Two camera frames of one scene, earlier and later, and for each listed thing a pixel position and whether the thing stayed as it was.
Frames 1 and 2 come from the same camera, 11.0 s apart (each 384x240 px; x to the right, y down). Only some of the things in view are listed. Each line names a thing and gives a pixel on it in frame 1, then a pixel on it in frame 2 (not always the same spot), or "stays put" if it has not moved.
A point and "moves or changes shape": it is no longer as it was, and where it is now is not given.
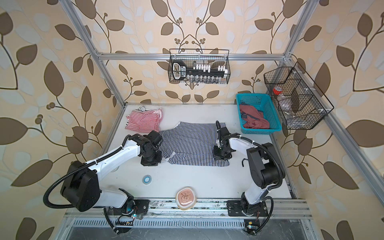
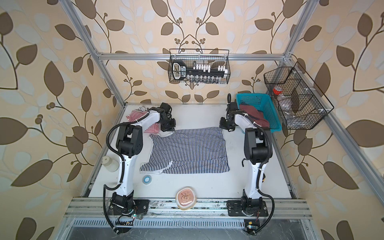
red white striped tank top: (144, 120) stays put
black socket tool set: (199, 73) stays put
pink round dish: (185, 198) stays put
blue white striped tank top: (190, 143) moves or changes shape
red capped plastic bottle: (278, 90) stays put
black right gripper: (216, 155) to (222, 124)
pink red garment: (253, 118) stays put
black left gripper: (158, 161) to (173, 125)
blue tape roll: (146, 179) stays put
